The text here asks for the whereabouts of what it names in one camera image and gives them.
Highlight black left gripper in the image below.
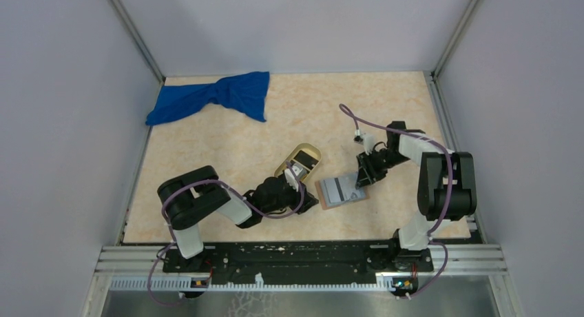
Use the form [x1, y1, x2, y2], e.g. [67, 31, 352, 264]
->
[262, 178, 320, 215]

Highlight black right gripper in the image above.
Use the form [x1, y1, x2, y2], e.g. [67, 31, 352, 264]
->
[355, 148, 410, 190]

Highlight silver VIP card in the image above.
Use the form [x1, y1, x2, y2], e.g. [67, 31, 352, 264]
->
[320, 174, 362, 205]

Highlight black VIP card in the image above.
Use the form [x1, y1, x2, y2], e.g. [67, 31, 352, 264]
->
[293, 150, 319, 171]

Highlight beige oval plastic tray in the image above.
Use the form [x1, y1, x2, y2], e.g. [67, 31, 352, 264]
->
[274, 143, 322, 183]

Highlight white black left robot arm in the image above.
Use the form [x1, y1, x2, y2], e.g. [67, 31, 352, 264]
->
[157, 163, 319, 272]

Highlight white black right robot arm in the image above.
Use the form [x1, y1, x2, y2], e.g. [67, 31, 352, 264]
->
[354, 121, 477, 270]

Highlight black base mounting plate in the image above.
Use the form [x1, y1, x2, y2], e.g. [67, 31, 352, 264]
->
[163, 239, 434, 285]

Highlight blue cloth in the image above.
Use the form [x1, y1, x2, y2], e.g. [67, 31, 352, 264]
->
[145, 72, 270, 126]

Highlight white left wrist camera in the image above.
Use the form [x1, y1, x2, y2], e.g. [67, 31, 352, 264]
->
[284, 163, 307, 192]

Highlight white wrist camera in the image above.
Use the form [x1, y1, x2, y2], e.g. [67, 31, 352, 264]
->
[353, 129, 377, 154]
[284, 163, 307, 192]

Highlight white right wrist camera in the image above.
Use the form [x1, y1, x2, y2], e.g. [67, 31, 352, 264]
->
[353, 129, 377, 154]

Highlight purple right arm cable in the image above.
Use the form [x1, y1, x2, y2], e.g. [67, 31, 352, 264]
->
[339, 103, 455, 300]

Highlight white slotted cable duct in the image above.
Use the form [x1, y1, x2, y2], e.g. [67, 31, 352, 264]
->
[109, 274, 398, 292]

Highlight aluminium front rail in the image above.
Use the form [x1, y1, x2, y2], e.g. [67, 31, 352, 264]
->
[95, 241, 508, 276]

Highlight aluminium right corner post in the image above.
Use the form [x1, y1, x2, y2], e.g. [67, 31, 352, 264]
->
[432, 0, 483, 81]

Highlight aluminium corner post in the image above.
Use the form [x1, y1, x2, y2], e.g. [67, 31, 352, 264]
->
[107, 0, 166, 84]
[432, 0, 483, 81]

